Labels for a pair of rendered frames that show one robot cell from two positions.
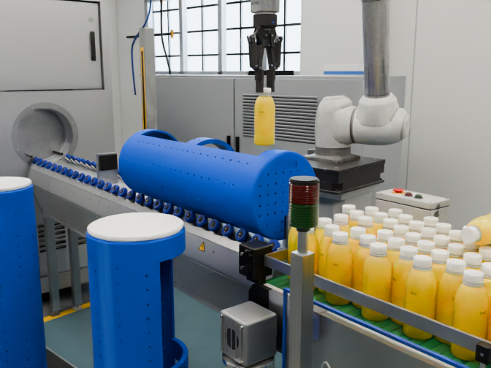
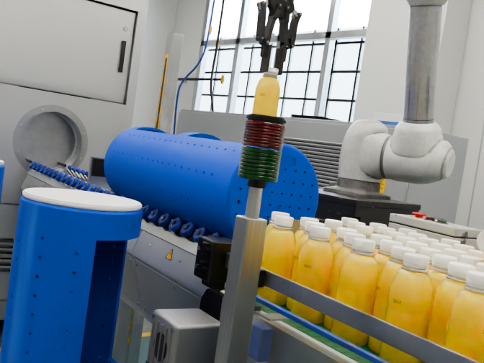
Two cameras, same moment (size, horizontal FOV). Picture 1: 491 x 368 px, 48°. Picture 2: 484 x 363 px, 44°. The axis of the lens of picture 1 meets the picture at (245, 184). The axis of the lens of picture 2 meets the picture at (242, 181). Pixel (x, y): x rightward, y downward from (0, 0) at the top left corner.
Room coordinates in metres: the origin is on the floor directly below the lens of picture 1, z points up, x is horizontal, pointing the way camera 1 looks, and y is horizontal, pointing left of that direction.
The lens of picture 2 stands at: (0.18, -0.20, 1.20)
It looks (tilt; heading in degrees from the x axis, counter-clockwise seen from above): 3 degrees down; 6
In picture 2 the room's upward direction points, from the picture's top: 8 degrees clockwise
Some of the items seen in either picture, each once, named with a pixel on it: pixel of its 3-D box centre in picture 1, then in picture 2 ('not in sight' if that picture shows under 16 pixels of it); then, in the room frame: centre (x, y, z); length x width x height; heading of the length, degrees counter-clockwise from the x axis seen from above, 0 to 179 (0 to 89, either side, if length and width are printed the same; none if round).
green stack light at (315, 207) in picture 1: (303, 213); (259, 163); (1.12, -0.12, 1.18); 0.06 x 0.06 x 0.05
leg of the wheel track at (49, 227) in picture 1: (52, 266); not in sight; (3.18, 1.17, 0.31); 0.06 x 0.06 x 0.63; 39
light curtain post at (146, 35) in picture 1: (151, 185); (150, 209); (3.01, 0.52, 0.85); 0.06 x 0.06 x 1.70; 39
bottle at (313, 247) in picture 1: (305, 258); (277, 263); (1.42, -0.16, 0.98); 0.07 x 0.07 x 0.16
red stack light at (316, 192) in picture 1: (303, 192); (263, 135); (1.12, -0.12, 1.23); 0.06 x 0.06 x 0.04
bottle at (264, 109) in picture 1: (264, 119); (265, 105); (1.76, -0.06, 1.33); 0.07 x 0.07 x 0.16
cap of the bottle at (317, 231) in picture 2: (340, 236); (320, 231); (1.32, -0.24, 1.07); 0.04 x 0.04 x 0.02
